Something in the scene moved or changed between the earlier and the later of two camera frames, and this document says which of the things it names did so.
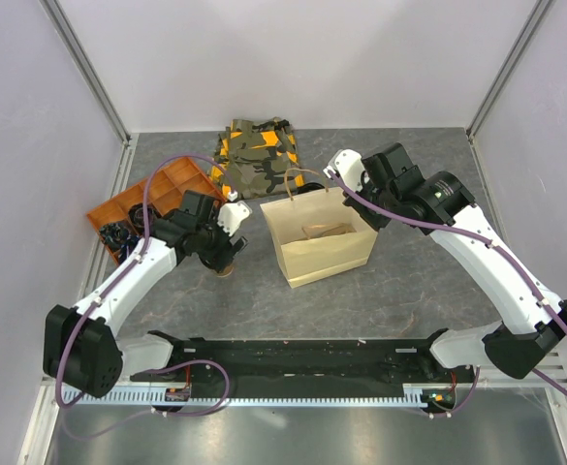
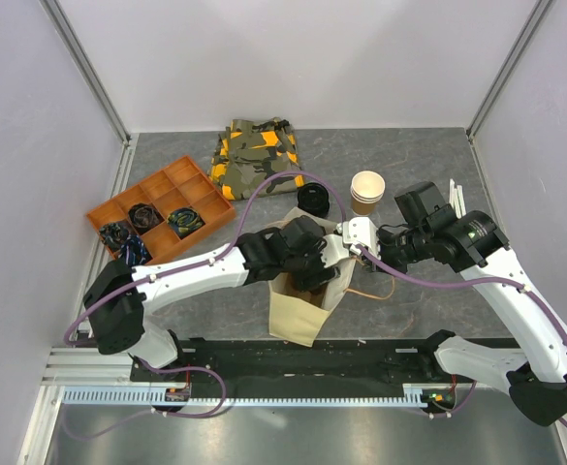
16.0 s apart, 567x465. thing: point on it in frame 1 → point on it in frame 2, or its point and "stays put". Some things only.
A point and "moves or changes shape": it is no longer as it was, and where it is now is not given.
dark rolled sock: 137,214 stays put
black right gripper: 377,223 → 382,235
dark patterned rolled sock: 113,233 stays put
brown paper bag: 318,235 moves or changes shape
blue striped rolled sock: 127,248 stays put
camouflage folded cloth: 260,155 stays put
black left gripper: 218,259 → 310,281
